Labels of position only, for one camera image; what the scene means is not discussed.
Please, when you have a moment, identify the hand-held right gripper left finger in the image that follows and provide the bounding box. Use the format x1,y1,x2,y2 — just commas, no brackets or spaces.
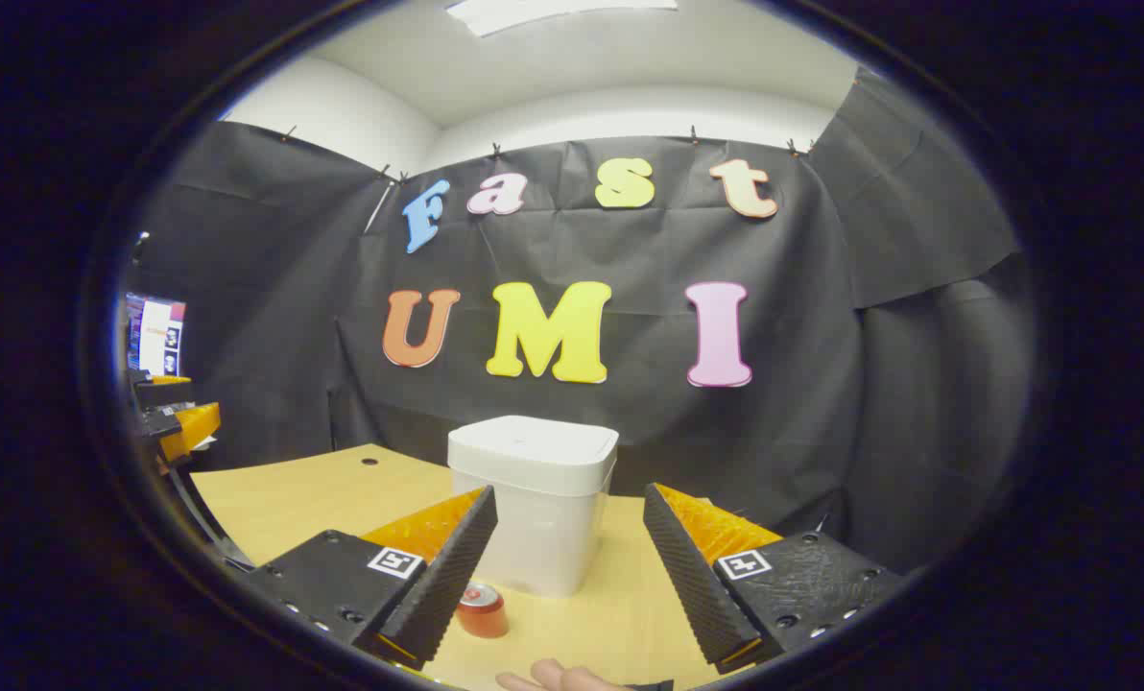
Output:
236,485,499,673

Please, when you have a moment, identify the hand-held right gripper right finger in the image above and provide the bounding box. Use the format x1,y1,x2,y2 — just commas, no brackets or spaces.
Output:
643,483,910,675

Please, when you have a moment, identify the red pop can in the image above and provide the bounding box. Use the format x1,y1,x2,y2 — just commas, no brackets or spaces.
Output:
455,583,510,640

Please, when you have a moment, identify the white desktop garbage bin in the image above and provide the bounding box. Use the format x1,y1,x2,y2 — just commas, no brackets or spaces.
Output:
447,415,621,599

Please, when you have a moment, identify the wooden desktop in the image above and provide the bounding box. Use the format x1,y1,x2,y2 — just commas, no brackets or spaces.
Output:
191,443,822,691

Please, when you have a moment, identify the black backdrop cloth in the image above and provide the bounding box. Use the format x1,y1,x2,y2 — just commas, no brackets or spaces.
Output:
126,65,1038,577

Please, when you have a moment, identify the ceiling light panel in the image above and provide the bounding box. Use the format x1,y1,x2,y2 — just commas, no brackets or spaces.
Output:
447,0,679,37

